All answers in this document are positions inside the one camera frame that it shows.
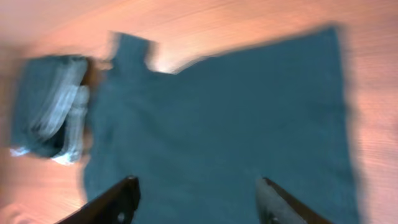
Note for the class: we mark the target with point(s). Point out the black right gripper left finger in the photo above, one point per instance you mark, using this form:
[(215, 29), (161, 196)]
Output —
[(116, 206)]

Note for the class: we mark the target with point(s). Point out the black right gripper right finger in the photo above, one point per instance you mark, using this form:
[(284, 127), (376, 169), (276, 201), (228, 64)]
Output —
[(276, 206)]

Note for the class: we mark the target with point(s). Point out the grey folded garment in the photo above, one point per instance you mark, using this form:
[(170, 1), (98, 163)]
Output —
[(73, 130)]

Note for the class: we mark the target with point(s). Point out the folded dark clothes stack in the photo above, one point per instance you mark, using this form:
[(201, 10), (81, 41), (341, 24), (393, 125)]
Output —
[(47, 88)]

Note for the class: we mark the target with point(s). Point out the dark teal t-shirt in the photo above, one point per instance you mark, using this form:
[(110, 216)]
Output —
[(198, 140)]

